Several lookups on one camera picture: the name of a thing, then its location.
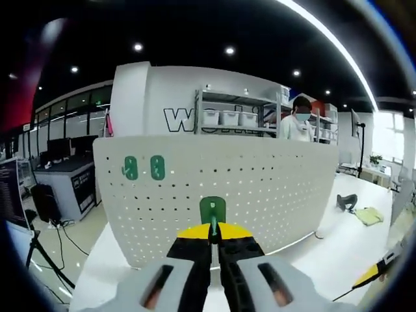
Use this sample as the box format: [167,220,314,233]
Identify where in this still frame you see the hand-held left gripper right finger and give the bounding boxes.
[216,222,337,312]

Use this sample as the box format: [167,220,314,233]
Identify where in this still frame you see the ceiling light strip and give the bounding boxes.
[279,0,380,108]

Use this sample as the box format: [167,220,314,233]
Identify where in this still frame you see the grey metal shelf rack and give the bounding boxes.
[194,86,339,146]

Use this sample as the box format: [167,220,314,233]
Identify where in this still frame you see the green hook assembly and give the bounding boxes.
[122,155,139,180]
[150,154,166,180]
[199,196,227,244]

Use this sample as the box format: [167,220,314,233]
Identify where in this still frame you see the grey workbench counter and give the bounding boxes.
[34,155,98,222]

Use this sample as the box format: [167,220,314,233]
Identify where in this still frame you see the black case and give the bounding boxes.
[31,184,62,224]

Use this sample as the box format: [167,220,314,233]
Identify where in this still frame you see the computer monitor with lit screen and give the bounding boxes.
[0,157,29,225]

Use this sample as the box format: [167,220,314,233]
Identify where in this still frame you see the white perforated mounting plate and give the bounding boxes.
[92,135,339,270]

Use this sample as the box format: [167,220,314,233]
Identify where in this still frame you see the dark grey tool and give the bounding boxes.
[336,193,359,213]

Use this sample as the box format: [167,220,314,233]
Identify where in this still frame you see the black monitor on pole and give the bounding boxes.
[350,109,367,179]

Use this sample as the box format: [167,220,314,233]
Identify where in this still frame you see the large red wall display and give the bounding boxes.
[0,76,38,131]

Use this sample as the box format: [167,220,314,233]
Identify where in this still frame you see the round ceiling spotlights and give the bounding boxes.
[37,41,332,97]

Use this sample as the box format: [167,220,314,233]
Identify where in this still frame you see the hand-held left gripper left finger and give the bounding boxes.
[97,223,214,312]

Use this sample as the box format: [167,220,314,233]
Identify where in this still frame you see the yellow-green cloth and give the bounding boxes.
[354,206,385,228]

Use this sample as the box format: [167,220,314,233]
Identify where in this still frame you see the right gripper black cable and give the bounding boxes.
[333,284,357,302]

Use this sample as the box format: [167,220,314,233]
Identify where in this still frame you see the black tripod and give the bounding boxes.
[25,227,76,295]

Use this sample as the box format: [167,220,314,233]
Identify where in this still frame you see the black desktop monitor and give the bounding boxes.
[47,138,72,159]
[70,135,99,157]

